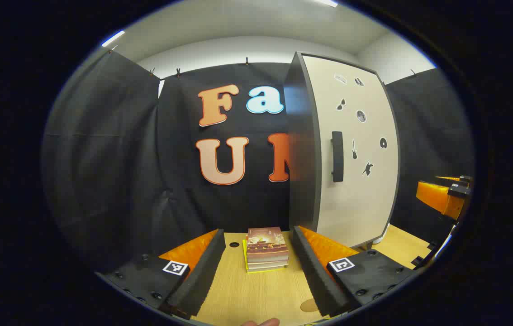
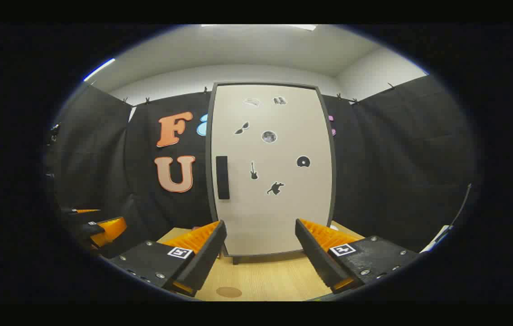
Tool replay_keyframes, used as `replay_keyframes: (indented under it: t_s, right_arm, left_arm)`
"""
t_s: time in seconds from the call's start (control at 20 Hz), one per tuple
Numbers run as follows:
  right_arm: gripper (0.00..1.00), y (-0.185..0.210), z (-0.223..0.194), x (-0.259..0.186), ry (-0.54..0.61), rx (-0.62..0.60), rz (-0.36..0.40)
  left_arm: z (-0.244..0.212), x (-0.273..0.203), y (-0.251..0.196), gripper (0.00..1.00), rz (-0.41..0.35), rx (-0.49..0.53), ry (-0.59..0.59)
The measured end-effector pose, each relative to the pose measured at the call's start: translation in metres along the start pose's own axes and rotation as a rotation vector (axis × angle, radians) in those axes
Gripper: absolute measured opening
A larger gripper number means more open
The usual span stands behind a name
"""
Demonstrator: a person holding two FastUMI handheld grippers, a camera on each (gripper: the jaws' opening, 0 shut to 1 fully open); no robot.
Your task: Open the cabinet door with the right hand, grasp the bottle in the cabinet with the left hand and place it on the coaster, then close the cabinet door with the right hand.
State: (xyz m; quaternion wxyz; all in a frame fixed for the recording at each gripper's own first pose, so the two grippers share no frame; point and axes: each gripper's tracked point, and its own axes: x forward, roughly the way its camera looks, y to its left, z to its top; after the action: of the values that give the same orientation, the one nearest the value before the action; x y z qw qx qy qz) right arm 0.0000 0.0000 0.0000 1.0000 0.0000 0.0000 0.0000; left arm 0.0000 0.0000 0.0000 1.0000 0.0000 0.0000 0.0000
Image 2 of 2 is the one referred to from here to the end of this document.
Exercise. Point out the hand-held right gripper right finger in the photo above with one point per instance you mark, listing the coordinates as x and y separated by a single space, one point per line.
315 258

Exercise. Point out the round brown coaster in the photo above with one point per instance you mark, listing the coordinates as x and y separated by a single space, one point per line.
229 292

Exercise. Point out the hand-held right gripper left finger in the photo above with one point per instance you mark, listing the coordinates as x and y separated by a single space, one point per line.
206 253

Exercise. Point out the ceiling light strip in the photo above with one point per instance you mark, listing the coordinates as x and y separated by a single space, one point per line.
98 69

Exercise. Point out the black backdrop cloth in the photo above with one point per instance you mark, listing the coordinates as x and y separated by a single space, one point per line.
396 158

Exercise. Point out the grey cabinet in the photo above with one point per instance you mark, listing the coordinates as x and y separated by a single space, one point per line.
237 260

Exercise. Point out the white cabinet door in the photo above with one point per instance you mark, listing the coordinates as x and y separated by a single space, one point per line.
279 208

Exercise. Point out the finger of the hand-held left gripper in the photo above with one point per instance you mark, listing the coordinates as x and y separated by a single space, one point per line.
73 216
93 228

